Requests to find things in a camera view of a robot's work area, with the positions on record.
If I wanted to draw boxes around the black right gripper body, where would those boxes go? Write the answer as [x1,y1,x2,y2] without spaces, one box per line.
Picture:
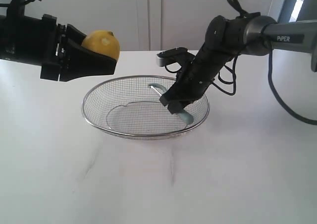
[170,49,234,103]

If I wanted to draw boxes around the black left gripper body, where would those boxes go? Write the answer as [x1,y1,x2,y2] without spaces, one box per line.
[0,14,67,81]

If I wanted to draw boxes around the teal handled vegetable peeler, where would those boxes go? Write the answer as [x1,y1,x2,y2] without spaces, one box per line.
[148,83,194,125]

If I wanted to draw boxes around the yellow lemon with sticker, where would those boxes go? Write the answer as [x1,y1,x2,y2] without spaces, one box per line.
[81,30,120,61]

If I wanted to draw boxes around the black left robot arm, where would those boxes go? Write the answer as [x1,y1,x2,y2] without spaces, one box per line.
[0,0,117,82]

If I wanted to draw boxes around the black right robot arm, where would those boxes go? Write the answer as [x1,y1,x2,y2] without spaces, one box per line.
[158,16,317,114]

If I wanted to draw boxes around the oval steel mesh basket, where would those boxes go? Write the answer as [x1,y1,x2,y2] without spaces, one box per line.
[81,75,210,140]

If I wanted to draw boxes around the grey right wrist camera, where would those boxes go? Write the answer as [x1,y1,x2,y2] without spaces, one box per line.
[156,47,193,67]

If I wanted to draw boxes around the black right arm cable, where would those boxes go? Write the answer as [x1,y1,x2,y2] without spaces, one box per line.
[164,0,317,125]

